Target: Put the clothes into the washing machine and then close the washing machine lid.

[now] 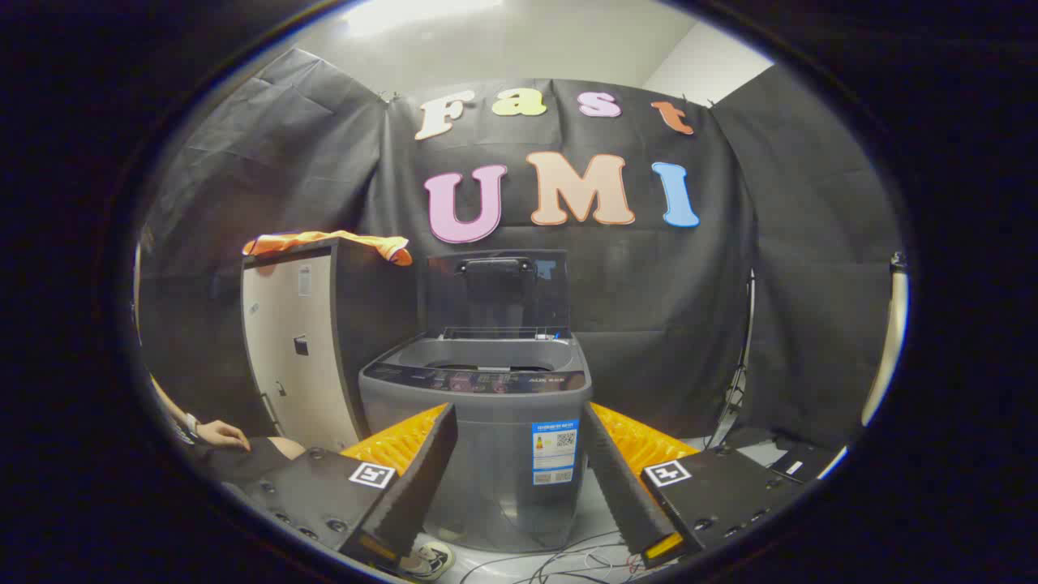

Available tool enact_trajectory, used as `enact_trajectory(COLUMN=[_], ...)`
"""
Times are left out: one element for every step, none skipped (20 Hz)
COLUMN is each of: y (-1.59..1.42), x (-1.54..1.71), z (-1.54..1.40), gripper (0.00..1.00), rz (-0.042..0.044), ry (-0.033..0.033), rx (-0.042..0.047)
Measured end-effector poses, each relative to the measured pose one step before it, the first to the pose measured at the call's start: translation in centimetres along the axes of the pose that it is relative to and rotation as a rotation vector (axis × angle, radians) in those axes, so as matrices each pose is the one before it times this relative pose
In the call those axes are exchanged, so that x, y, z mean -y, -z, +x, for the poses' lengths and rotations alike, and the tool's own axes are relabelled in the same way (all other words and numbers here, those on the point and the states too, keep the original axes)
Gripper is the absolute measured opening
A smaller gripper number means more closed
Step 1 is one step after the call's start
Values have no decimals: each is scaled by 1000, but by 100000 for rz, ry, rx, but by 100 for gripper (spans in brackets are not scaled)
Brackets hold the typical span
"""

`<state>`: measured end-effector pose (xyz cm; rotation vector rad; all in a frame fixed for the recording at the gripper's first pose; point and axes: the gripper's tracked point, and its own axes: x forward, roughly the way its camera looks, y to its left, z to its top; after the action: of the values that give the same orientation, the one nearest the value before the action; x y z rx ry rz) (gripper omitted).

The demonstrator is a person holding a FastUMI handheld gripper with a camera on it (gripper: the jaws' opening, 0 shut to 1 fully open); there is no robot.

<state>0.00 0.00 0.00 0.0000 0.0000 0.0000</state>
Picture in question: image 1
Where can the person's dark shorts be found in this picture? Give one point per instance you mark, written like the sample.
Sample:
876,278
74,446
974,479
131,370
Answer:
235,464

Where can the orange shirt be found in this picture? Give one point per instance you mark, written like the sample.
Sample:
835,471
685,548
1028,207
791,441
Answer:
324,238

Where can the white and black sneaker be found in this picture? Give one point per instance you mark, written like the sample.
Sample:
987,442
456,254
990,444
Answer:
430,560

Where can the white pole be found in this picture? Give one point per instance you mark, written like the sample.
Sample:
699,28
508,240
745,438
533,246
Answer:
890,341

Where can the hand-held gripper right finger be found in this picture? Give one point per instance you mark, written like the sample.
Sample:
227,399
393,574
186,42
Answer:
620,495

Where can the dark glass washing machine lid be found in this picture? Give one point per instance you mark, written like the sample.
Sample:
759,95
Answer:
495,300

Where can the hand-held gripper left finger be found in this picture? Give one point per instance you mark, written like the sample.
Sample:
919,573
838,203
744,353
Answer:
422,478

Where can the white wristwatch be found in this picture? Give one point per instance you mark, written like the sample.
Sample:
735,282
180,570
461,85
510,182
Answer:
191,423

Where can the white and black cabinet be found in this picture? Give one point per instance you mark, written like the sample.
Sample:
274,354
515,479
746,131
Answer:
292,365

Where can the black backdrop cloth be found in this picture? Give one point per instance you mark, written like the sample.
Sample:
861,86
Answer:
649,284

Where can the person's knee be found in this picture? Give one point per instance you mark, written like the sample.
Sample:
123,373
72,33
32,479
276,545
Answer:
288,446

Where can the grey washing machine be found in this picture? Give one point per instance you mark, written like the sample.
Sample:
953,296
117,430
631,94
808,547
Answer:
503,462

